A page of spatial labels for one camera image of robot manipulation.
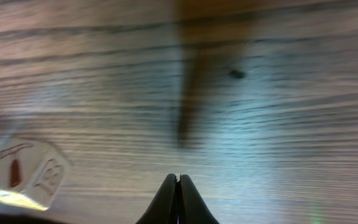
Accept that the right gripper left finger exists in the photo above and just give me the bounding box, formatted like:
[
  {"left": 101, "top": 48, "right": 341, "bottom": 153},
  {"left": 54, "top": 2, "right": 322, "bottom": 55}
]
[{"left": 136, "top": 174, "right": 177, "bottom": 224}]

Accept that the white block red base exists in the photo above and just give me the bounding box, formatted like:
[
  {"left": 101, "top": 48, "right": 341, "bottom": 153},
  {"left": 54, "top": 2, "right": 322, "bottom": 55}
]
[{"left": 0, "top": 138, "right": 70, "bottom": 211}]

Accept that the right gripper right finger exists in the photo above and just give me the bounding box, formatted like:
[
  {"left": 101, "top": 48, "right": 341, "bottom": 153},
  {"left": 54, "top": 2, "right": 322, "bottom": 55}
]
[{"left": 178, "top": 174, "right": 219, "bottom": 224}]

